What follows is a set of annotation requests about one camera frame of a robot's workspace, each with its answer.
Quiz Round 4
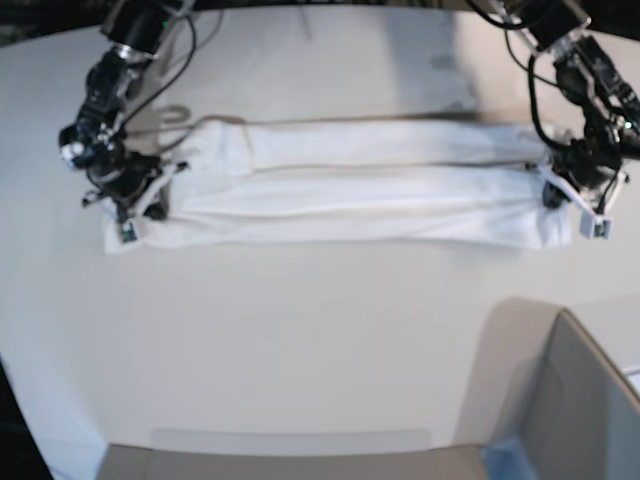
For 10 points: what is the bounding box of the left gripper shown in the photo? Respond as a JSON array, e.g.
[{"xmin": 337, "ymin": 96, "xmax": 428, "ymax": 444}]
[{"xmin": 537, "ymin": 147, "xmax": 629, "ymax": 239}]

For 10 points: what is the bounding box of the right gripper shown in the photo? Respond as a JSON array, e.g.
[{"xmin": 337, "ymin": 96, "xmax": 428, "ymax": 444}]
[{"xmin": 82, "ymin": 157, "xmax": 189, "ymax": 245}]

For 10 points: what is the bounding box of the white printed t-shirt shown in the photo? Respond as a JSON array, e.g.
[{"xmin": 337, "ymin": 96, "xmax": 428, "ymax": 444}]
[{"xmin": 103, "ymin": 120, "xmax": 571, "ymax": 254}]

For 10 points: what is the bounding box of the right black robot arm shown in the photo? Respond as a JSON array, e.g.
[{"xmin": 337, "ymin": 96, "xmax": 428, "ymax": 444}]
[{"xmin": 58, "ymin": 1, "xmax": 195, "ymax": 245}]

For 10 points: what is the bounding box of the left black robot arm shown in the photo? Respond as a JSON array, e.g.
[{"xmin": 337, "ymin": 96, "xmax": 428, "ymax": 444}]
[{"xmin": 467, "ymin": 1, "xmax": 639, "ymax": 239}]

